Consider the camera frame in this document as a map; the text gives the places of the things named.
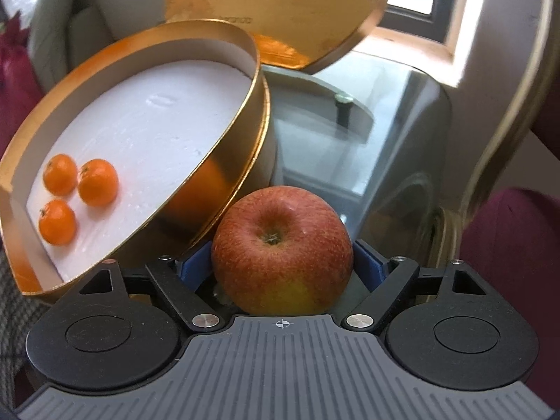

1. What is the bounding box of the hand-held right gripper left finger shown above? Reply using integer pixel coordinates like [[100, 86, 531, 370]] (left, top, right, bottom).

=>
[[78, 245, 225, 331]]

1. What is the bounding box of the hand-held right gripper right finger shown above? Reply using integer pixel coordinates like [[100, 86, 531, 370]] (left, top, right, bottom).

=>
[[342, 240, 489, 332]]

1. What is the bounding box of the red apple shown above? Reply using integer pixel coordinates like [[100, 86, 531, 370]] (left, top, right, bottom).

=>
[[211, 186, 354, 316]]

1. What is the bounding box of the round gold box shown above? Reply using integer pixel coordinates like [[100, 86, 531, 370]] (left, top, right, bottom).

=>
[[0, 19, 278, 305]]

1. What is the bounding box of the glass desktop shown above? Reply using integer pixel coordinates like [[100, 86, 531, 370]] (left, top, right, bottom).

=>
[[261, 51, 452, 298]]

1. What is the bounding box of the small orange tangerine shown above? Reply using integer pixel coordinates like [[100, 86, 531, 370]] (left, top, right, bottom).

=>
[[43, 153, 79, 197], [77, 159, 119, 207], [38, 199, 77, 246]]

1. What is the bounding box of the dark red cushion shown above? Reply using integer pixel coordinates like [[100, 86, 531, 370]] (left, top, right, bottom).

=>
[[460, 187, 560, 420]]

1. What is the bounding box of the dark red cloth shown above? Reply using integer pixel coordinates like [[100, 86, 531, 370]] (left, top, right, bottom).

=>
[[0, 11, 44, 157]]

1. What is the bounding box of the round gold box lid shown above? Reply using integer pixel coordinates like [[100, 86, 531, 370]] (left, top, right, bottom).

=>
[[164, 0, 391, 75]]

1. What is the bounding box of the beige sofa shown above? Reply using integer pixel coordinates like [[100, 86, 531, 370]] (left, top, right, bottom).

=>
[[27, 0, 176, 92]]

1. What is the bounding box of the gold metal chair frame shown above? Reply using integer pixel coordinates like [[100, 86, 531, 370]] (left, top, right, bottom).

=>
[[430, 0, 556, 268]]

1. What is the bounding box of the window frame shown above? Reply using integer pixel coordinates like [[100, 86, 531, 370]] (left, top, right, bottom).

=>
[[370, 0, 475, 61]]

